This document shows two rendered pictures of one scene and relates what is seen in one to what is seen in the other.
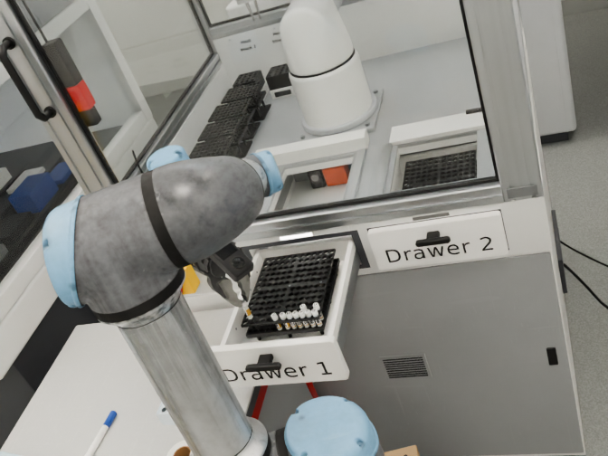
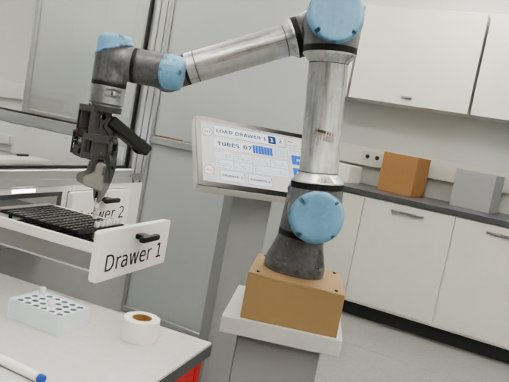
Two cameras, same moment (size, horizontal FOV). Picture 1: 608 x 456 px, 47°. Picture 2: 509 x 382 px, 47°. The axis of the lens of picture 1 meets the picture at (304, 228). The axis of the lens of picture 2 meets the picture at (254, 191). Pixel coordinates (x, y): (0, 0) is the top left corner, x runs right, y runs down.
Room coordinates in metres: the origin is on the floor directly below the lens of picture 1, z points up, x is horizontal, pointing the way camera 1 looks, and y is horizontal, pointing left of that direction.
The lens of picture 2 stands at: (0.91, 1.47, 1.19)
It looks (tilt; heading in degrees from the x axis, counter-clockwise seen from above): 6 degrees down; 265
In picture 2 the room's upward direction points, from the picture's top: 10 degrees clockwise
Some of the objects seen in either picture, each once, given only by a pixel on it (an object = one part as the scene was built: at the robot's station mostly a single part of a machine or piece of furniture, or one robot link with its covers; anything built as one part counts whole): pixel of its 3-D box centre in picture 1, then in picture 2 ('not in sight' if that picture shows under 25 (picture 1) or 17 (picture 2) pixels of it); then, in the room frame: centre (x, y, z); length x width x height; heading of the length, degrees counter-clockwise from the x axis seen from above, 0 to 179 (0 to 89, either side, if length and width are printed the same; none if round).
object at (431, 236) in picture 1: (432, 238); (108, 199); (1.19, -0.25, 0.91); 0.07 x 0.04 x 0.01; 66
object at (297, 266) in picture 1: (294, 296); (61, 230); (1.23, 0.08, 0.87); 0.22 x 0.18 x 0.06; 156
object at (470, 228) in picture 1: (436, 242); (99, 208); (1.21, -0.26, 0.87); 0.29 x 0.02 x 0.11; 66
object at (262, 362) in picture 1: (264, 362); (145, 237); (1.03, 0.17, 0.91); 0.07 x 0.04 x 0.01; 66
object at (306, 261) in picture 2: not in sight; (298, 250); (0.66, 0.07, 0.91); 0.15 x 0.15 x 0.10
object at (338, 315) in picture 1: (296, 294); (58, 230); (1.24, 0.07, 0.86); 0.40 x 0.26 x 0.06; 156
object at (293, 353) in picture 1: (273, 363); (132, 248); (1.05, 0.16, 0.87); 0.29 x 0.02 x 0.11; 66
